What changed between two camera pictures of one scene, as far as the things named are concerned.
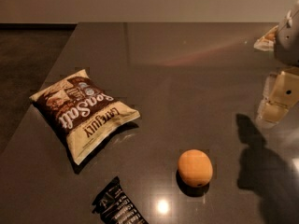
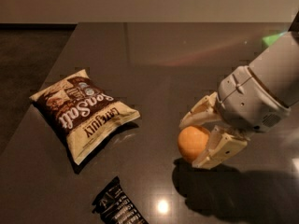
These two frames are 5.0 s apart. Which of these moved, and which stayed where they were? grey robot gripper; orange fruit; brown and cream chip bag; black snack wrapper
Moved: grey robot gripper; orange fruit
Stayed: brown and cream chip bag; black snack wrapper
